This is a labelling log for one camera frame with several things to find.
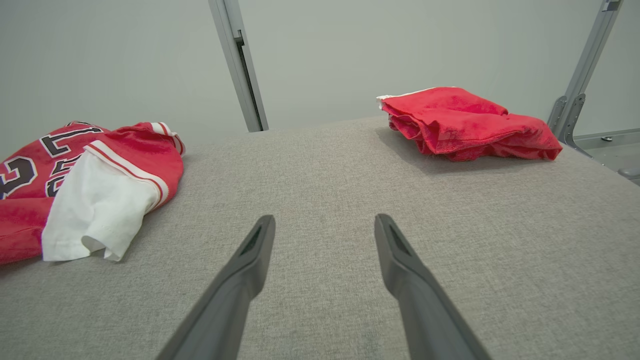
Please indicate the grey frame post with bracket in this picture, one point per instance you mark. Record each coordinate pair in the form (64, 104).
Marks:
(592, 50)

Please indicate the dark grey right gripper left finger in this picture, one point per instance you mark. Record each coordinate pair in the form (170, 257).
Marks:
(225, 310)

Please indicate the grey metal frame post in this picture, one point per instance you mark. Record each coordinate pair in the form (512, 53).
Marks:
(245, 100)
(257, 100)

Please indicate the red shorts with white stripes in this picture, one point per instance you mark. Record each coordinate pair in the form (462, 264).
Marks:
(460, 125)

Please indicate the red basketball jersey white sleeves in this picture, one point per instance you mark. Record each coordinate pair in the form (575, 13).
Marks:
(140, 160)

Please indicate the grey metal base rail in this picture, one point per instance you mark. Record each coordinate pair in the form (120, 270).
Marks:
(615, 136)

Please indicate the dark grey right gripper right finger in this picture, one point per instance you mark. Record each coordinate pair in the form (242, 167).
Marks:
(425, 310)

